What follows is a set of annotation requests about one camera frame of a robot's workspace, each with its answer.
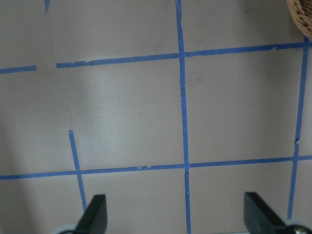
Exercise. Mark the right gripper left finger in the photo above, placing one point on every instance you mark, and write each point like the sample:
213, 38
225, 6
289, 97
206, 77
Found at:
94, 219

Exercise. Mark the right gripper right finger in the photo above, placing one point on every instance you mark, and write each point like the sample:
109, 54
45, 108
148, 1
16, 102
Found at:
259, 218

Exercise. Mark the woven wicker basket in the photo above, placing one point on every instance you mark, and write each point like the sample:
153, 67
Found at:
301, 14

